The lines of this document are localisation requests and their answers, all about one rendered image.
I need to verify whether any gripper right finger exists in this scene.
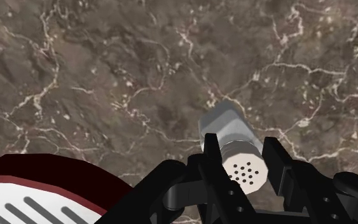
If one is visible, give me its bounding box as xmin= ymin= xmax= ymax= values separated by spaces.
xmin=261 ymin=136 xmax=358 ymax=224

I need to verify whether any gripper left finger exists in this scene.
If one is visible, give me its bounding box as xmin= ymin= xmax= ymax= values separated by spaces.
xmin=95 ymin=132 xmax=257 ymax=224

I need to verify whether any white salt shaker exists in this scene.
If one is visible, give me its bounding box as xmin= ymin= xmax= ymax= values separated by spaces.
xmin=198 ymin=99 xmax=269 ymax=195

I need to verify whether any white plate with red rim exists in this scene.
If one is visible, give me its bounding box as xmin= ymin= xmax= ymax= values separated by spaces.
xmin=0 ymin=153 xmax=134 ymax=224

